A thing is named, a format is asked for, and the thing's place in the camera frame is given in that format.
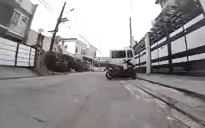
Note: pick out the white slatted fence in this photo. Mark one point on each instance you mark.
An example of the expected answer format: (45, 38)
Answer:
(3, 51)

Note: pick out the black and white fence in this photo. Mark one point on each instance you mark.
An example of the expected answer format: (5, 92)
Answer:
(196, 36)

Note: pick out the white vehicle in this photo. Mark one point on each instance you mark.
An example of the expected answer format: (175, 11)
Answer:
(116, 61)

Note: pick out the grey building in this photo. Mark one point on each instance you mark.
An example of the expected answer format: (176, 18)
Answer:
(13, 20)

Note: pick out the dark utility pole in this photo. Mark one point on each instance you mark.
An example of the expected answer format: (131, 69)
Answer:
(56, 30)

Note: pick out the thin pole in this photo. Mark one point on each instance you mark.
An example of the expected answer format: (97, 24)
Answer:
(130, 33)

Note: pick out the row of buildings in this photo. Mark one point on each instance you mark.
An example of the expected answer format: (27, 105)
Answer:
(73, 46)

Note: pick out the grey concrete road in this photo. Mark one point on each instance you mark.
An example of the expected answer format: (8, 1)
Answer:
(73, 100)

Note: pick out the grey concrete sidewalk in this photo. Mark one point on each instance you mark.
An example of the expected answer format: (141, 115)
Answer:
(190, 85)
(10, 71)

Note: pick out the dark bushes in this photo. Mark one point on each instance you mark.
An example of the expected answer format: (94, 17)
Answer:
(60, 61)

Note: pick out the black motorcycle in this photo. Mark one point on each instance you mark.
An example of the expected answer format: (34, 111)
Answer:
(118, 71)

